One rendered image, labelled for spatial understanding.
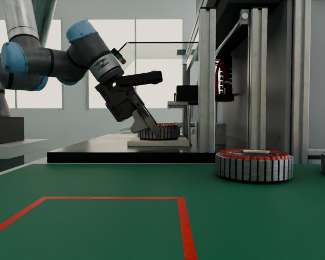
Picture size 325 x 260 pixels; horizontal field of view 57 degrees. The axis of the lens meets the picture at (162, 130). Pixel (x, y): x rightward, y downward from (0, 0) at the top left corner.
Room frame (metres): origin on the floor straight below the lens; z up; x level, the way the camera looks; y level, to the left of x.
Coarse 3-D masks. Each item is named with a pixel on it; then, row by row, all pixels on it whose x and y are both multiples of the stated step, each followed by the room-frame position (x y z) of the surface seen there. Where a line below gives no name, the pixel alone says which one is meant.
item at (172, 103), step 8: (176, 88) 0.76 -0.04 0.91; (184, 88) 0.76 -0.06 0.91; (192, 88) 0.76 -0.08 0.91; (176, 96) 0.76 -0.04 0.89; (184, 96) 0.76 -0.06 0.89; (192, 96) 0.76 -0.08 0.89; (216, 96) 0.76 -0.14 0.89; (224, 96) 0.76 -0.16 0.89; (232, 96) 0.76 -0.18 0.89; (168, 104) 0.76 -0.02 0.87; (176, 104) 0.76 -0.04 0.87; (184, 104) 0.76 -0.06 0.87; (216, 104) 0.77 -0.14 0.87; (216, 112) 0.77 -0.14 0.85; (216, 120) 0.77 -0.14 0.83
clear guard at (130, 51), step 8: (120, 48) 0.91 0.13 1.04; (128, 48) 0.97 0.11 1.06; (136, 48) 0.98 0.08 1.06; (144, 48) 0.98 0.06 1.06; (152, 48) 0.98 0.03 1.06; (160, 48) 0.98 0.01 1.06; (168, 48) 0.98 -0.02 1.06; (176, 48) 0.98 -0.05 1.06; (184, 48) 0.98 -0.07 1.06; (120, 56) 0.96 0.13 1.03; (128, 56) 1.04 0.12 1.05; (136, 56) 1.10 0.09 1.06; (144, 56) 1.10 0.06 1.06; (152, 56) 1.10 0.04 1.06; (160, 56) 1.10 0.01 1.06; (168, 56) 1.10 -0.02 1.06; (176, 56) 1.10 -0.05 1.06; (184, 56) 1.10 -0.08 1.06; (120, 64) 1.04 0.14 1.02; (128, 64) 1.14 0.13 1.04
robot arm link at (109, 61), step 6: (108, 54) 0.77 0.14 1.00; (96, 60) 0.76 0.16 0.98; (102, 60) 0.76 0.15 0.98; (108, 60) 0.76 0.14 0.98; (114, 60) 0.78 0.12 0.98; (96, 66) 0.76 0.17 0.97; (102, 66) 0.76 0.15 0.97; (108, 66) 0.76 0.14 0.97; (114, 66) 0.77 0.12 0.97; (120, 66) 0.79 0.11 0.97; (96, 72) 0.77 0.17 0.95; (102, 72) 0.76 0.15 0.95; (108, 72) 0.77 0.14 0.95; (96, 78) 0.78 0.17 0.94
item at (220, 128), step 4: (216, 124) 0.75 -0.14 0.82; (220, 124) 0.75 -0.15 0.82; (224, 124) 0.75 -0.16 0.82; (216, 128) 0.75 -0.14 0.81; (220, 128) 0.75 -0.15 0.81; (224, 128) 0.75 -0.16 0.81; (216, 132) 0.75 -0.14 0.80; (220, 132) 0.75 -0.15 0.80; (224, 132) 0.75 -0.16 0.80; (216, 136) 0.75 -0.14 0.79; (220, 136) 0.75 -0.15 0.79; (224, 136) 0.75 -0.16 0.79; (216, 140) 0.75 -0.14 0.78; (220, 140) 0.75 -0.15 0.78; (224, 140) 0.75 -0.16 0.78; (216, 144) 0.76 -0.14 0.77; (220, 144) 0.76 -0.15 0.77; (224, 144) 0.76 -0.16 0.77
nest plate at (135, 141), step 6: (132, 138) 0.81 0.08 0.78; (138, 138) 0.81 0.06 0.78; (180, 138) 0.81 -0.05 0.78; (186, 138) 0.81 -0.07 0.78; (132, 144) 0.72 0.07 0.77; (138, 144) 0.72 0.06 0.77; (144, 144) 0.72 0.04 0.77; (150, 144) 0.72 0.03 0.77; (156, 144) 0.72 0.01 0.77; (162, 144) 0.72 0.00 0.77; (168, 144) 0.72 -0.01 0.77; (174, 144) 0.72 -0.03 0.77; (180, 144) 0.72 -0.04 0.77; (186, 144) 0.72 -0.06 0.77
